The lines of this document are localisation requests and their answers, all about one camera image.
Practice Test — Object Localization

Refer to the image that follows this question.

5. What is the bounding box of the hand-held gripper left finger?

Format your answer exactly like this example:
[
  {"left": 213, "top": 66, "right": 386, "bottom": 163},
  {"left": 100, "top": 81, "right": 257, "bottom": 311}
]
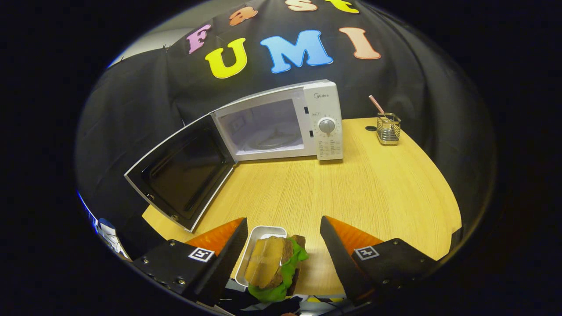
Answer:
[{"left": 132, "top": 217, "right": 249, "bottom": 306}]

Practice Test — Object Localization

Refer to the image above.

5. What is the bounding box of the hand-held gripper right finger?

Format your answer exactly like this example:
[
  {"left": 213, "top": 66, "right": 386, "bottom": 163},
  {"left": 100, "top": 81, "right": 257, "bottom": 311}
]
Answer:
[{"left": 320, "top": 215, "right": 440, "bottom": 306}]

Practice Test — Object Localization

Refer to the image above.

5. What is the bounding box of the brown bread lettuce sandwich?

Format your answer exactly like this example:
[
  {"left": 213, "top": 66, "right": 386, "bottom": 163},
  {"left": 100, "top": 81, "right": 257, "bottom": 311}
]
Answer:
[{"left": 244, "top": 235, "right": 309, "bottom": 302}]

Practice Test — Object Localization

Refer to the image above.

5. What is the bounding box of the white microwave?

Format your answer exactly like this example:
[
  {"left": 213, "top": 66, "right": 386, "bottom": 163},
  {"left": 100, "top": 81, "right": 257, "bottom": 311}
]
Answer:
[{"left": 124, "top": 79, "right": 344, "bottom": 232}]

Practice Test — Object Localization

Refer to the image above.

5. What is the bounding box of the white rectangular tray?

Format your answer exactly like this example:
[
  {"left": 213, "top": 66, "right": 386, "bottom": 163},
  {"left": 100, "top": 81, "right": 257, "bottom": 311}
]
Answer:
[{"left": 235, "top": 226, "right": 287, "bottom": 288}]

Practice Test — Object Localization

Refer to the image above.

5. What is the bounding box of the white and blue clutter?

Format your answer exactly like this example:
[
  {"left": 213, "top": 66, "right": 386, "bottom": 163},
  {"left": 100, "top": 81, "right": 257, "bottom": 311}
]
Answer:
[{"left": 94, "top": 217, "right": 130, "bottom": 259}]

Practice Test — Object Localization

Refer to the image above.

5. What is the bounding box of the wire mesh holder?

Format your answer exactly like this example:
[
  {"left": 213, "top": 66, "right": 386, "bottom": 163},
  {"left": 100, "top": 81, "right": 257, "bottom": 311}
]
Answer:
[{"left": 377, "top": 113, "right": 401, "bottom": 146}]

